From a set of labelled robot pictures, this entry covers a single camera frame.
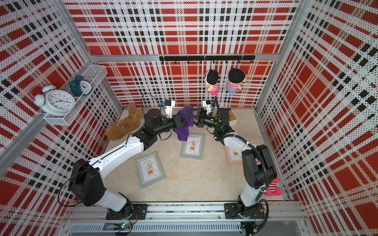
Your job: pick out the white pink plush toy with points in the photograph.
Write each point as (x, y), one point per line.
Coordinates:
(274, 189)

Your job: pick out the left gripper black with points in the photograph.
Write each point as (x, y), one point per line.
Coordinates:
(176, 120)

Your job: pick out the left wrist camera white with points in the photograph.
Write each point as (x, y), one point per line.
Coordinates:
(169, 105)

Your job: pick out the green picture frame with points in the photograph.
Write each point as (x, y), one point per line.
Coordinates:
(149, 170)
(194, 146)

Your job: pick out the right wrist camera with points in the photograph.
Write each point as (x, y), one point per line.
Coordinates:
(208, 107)

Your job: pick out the doll with blue clothes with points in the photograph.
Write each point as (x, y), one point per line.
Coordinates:
(235, 78)

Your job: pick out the green circuit board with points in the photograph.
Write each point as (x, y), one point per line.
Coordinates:
(122, 227)

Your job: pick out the white tissue box wooden lid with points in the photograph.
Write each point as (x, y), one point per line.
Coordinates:
(232, 118)

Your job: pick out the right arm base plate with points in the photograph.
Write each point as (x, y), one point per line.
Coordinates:
(239, 211)

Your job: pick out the white wire shelf basket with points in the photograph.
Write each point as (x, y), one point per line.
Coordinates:
(89, 78)

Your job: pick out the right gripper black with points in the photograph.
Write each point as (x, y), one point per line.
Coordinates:
(202, 112)

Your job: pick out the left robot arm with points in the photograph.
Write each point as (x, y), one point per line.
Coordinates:
(86, 181)

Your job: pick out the teal alarm clock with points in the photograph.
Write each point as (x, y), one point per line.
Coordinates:
(79, 86)

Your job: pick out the brown plush toy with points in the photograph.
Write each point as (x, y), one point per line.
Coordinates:
(118, 130)

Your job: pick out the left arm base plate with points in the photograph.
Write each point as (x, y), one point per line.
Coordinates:
(130, 211)

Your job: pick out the doll with pink clothes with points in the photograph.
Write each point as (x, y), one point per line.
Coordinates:
(211, 81)

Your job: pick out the purple cloth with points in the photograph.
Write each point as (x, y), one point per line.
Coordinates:
(183, 132)

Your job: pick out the white alarm clock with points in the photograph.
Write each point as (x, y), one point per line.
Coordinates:
(52, 101)

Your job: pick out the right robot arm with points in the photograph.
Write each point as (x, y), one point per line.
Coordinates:
(258, 167)

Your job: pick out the pink picture frame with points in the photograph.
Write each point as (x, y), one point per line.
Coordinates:
(233, 157)

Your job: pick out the black hook rail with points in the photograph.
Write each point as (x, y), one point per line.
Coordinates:
(206, 58)

